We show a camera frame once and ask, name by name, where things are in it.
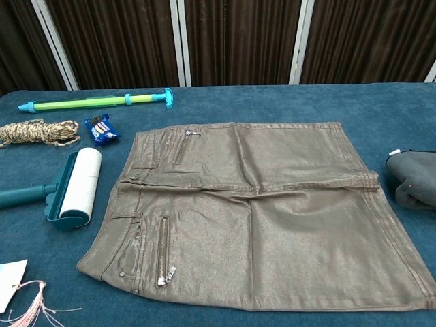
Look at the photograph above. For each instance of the blue velvet table cover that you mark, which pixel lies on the blue velvet table cover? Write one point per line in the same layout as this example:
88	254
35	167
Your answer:
238	102

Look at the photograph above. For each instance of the brown shiny skirt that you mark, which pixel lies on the brown shiny skirt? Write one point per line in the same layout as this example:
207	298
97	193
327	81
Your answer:
255	221

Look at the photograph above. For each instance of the white bookmark with pink tassel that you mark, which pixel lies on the white bookmark with pink tassel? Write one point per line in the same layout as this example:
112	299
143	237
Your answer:
12	282

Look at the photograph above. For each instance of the grey and green folded cloth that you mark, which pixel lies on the grey and green folded cloth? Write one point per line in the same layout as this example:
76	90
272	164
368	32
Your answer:
413	180

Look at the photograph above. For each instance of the dark folding screen white frames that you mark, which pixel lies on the dark folding screen white frames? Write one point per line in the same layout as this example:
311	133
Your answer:
231	41

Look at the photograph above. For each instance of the green teal toy water pump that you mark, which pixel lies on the green teal toy water pump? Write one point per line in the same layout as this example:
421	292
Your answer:
88	101

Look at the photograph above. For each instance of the blue snack packet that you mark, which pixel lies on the blue snack packet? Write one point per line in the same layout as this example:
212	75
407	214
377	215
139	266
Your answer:
101	130

